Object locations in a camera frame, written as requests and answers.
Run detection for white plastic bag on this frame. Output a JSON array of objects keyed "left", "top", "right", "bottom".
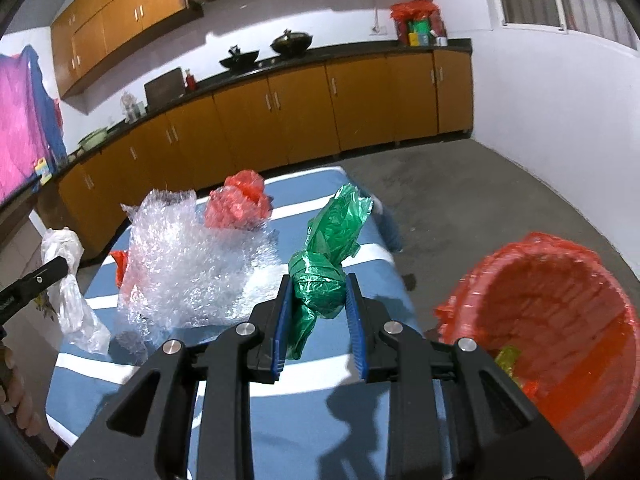
[{"left": 40, "top": 228, "right": 111, "bottom": 356}]

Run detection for red plastic bag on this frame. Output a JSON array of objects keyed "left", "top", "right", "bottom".
[
  {"left": 204, "top": 169, "right": 272, "bottom": 230},
  {"left": 110, "top": 250, "right": 128, "bottom": 288}
]

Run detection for clear bubble wrap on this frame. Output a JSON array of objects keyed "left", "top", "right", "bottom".
[{"left": 117, "top": 190, "right": 285, "bottom": 339}]

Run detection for dark green plastic bag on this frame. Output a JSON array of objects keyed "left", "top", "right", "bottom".
[{"left": 286, "top": 183, "right": 373, "bottom": 360}]

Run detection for red lined trash basket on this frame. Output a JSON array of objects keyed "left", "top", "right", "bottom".
[{"left": 435, "top": 232, "right": 639, "bottom": 474}]

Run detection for lower wooden kitchen cabinets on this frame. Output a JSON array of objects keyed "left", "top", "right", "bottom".
[{"left": 35, "top": 39, "right": 473, "bottom": 260}]

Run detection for left hand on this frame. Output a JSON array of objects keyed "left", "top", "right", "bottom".
[{"left": 1, "top": 344, "right": 42, "bottom": 437}]

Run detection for pink blue curtain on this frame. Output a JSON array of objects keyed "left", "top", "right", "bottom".
[{"left": 1, "top": 46, "right": 67, "bottom": 200}]

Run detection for blue striped table cloth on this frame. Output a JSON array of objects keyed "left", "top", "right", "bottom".
[{"left": 46, "top": 166, "right": 418, "bottom": 479}]

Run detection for green pot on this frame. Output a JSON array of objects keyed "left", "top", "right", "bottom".
[{"left": 78, "top": 128, "right": 108, "bottom": 152}]

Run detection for clear jar on counter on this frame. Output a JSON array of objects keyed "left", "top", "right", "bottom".
[{"left": 120, "top": 91, "right": 146, "bottom": 124}]

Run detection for dark cutting board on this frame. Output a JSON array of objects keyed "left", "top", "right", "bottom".
[{"left": 144, "top": 67, "right": 186, "bottom": 112}]

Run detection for red bottle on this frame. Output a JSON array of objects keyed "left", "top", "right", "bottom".
[{"left": 186, "top": 70, "right": 198, "bottom": 92}]

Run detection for black wok left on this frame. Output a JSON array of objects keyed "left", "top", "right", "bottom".
[{"left": 219, "top": 46, "right": 259, "bottom": 73}]

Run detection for upper wooden cabinets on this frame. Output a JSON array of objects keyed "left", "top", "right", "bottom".
[{"left": 51, "top": 0, "right": 204, "bottom": 98}]

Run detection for black lidded wok right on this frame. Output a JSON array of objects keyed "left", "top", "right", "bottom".
[{"left": 270, "top": 29, "right": 314, "bottom": 58}]

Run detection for red bag with bottles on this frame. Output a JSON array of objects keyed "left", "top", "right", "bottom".
[{"left": 390, "top": 0, "right": 448, "bottom": 47}]

